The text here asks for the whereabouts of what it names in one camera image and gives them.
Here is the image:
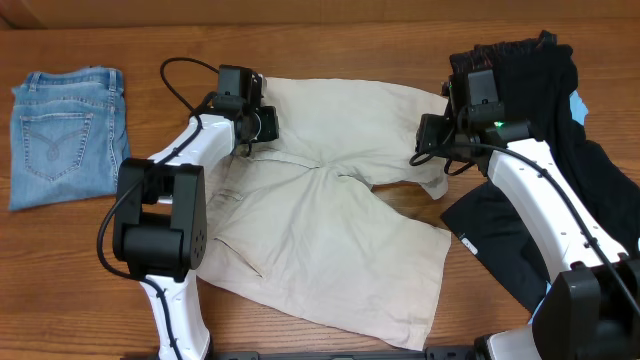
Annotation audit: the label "black and blue garment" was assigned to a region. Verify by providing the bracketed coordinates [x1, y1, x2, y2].
[441, 45, 639, 312]

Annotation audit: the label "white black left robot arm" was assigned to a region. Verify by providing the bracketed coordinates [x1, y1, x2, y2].
[104, 65, 279, 359]

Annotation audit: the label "beige khaki shorts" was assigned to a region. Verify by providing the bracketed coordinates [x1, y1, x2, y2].
[198, 78, 451, 350]

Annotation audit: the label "folded blue denim jeans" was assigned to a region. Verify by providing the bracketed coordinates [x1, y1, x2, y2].
[9, 66, 131, 211]

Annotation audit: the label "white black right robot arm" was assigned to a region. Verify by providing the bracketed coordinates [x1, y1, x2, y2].
[410, 69, 639, 360]

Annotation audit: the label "black patterned garment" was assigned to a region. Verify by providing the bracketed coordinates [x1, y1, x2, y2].
[449, 30, 557, 74]

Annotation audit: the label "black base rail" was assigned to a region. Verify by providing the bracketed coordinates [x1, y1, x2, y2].
[211, 346, 484, 360]

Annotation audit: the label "brown cardboard backdrop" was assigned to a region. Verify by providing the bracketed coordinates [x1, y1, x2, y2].
[1, 0, 639, 29]

